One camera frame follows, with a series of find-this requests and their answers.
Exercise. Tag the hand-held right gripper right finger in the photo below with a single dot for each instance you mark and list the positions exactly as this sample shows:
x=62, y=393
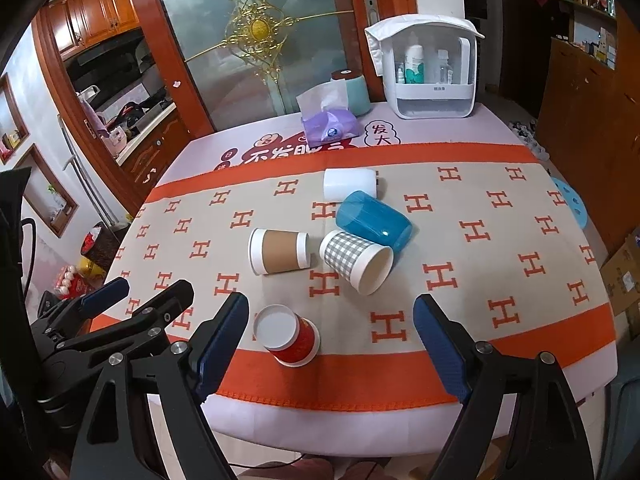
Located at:
x=442, y=345

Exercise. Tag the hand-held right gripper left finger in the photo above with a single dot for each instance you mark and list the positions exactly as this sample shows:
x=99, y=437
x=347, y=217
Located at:
x=220, y=340

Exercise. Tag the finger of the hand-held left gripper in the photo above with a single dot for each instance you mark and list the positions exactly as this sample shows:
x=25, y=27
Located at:
x=106, y=292
x=160, y=305

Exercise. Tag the red paper cup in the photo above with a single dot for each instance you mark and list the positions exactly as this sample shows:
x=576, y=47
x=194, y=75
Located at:
x=292, y=337

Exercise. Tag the brown paper cup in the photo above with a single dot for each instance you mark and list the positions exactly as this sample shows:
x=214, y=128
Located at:
x=280, y=252

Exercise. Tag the grey checked paper cup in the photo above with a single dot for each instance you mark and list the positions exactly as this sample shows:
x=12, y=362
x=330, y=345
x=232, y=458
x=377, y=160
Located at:
x=355, y=260

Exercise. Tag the blue plastic cup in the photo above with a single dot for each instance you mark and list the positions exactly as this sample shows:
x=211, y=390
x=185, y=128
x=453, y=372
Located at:
x=372, y=220

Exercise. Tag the white plastic cup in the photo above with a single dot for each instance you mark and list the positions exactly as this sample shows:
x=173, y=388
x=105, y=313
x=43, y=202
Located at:
x=349, y=183

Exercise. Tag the red egg box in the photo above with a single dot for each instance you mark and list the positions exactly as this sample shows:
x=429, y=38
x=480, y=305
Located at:
x=70, y=282

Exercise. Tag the dark woven waste bin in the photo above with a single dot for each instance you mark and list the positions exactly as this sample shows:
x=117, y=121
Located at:
x=97, y=247

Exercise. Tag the orange and beige patterned blanket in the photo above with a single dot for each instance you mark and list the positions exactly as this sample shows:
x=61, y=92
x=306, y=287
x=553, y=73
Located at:
x=475, y=270

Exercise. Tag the silver refrigerator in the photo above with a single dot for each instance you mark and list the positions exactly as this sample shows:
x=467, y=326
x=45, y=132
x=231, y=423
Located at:
x=87, y=180

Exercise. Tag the wooden kitchen base cabinet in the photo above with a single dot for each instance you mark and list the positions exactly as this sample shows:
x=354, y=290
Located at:
x=152, y=152

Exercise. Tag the blue plastic stool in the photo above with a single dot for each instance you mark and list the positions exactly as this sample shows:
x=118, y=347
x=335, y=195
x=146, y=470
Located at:
x=569, y=202

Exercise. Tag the cardboard box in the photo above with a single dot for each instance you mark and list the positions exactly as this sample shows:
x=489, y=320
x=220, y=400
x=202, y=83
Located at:
x=622, y=272

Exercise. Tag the purple tissue pack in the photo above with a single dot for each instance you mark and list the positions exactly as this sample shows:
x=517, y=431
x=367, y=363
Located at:
x=331, y=129

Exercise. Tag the frosted glass sliding door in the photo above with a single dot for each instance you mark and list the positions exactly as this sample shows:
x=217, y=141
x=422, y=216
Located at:
x=210, y=60

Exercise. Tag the brown wooden cabinet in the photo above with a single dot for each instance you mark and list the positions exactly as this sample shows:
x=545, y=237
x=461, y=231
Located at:
x=585, y=125

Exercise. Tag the teal round tissue holder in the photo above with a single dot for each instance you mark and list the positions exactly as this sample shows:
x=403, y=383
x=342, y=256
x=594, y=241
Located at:
x=356, y=94

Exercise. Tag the clear plastic bottle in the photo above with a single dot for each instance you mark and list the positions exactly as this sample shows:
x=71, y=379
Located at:
x=442, y=69

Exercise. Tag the white bottle with teal label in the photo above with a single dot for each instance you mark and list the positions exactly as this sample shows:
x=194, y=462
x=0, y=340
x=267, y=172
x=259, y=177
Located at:
x=414, y=66

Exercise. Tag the gold door ornament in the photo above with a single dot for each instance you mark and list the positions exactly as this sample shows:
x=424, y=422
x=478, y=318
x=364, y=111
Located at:
x=257, y=27

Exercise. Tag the wooden shelf with small goods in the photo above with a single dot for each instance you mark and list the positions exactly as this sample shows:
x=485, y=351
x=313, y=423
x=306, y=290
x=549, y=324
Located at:
x=585, y=0

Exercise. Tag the wooden wall niche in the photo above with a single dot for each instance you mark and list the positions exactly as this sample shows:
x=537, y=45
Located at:
x=50, y=192
x=12, y=120

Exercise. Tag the wooden kitchen wall cabinets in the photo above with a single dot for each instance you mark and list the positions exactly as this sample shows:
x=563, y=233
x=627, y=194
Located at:
x=92, y=10

